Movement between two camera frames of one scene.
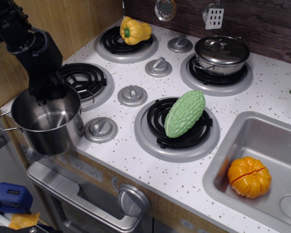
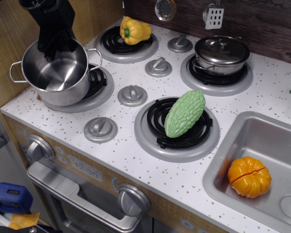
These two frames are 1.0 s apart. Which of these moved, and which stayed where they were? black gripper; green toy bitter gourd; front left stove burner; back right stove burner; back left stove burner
Moved: black gripper
Stayed: back left stove burner; green toy bitter gourd; front left stove burner; back right stove burner
